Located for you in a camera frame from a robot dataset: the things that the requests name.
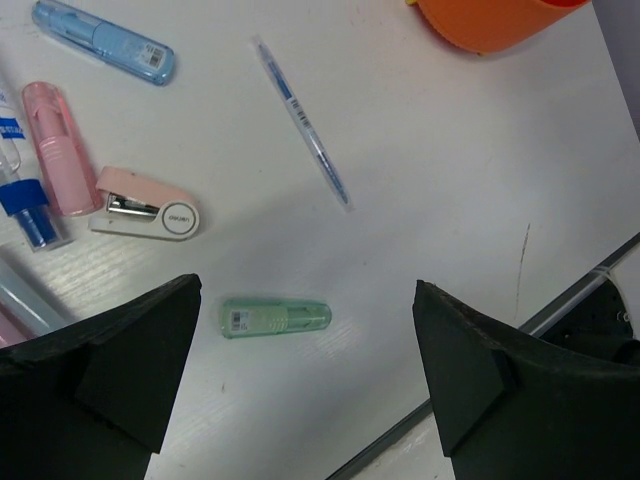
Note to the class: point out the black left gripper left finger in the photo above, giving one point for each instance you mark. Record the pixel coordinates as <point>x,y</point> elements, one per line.
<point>93,400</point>

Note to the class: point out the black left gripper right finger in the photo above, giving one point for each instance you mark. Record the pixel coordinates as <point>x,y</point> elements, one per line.
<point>509,405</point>

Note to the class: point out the green correction tape dispenser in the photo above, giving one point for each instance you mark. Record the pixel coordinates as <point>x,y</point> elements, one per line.
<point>259,317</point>

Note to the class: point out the pink correction tape dispenser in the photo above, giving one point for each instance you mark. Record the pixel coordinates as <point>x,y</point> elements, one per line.
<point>69,179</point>

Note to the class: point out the blue correction tape dispenser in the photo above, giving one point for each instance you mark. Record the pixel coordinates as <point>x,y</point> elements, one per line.
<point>115,45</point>

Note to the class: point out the light blue highlighter marker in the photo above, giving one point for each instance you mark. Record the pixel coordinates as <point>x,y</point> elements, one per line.
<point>26,306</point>

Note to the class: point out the pink highlighter marker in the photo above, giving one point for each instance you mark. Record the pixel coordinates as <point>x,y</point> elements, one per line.
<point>12,331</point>

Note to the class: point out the clear blue spray bottle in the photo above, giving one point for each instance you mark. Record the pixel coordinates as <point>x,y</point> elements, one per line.
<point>23,197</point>

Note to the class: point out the orange round pen holder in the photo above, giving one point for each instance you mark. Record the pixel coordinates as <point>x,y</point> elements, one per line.
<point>492,26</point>

